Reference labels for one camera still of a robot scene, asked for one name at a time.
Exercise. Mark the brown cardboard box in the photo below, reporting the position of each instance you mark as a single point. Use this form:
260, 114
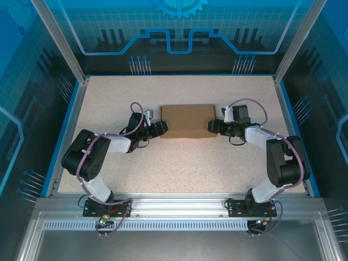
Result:
187, 121

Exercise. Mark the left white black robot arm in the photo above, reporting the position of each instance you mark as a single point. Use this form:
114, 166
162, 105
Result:
98, 187

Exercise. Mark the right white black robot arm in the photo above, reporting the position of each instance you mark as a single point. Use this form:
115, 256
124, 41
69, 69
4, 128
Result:
258, 134

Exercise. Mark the blue table edge trim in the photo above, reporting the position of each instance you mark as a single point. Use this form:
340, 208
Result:
71, 108
289, 108

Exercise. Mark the grey metal shelf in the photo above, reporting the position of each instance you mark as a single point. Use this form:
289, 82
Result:
176, 246

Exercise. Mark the aluminium side rail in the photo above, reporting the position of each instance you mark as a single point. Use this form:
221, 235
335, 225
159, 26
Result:
78, 108

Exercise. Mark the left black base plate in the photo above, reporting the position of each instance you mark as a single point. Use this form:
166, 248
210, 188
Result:
122, 208

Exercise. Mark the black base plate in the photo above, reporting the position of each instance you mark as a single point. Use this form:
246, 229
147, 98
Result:
233, 208
122, 208

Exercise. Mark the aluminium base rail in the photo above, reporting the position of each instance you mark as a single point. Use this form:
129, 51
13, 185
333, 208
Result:
176, 205

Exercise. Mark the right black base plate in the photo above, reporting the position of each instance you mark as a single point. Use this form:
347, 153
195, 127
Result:
233, 208

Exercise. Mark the right aluminium frame post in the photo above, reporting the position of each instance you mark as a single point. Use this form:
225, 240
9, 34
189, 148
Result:
305, 19

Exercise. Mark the aluminium frame post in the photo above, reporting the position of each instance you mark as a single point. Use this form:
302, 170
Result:
51, 19
305, 19

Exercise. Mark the left aluminium frame post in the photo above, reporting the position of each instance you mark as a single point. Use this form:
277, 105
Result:
51, 19

